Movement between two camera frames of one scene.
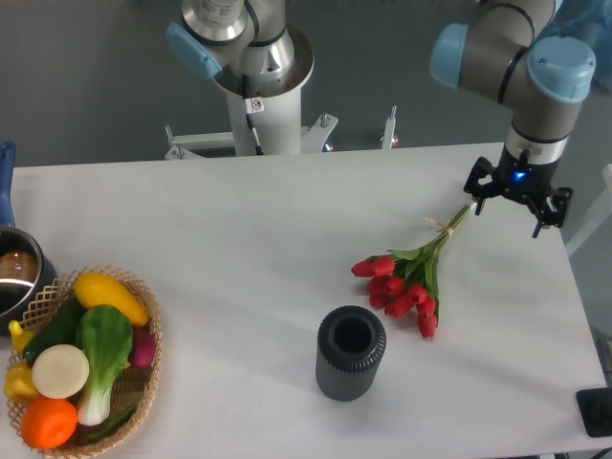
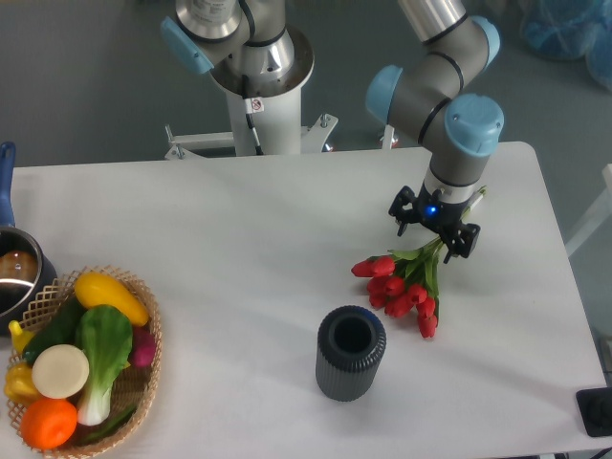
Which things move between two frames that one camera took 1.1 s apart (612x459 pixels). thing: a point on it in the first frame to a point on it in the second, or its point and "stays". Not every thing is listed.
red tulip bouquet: (408, 278) stays
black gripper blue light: (519, 179) to (441, 215)
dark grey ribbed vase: (351, 341) stays
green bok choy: (107, 337) stays
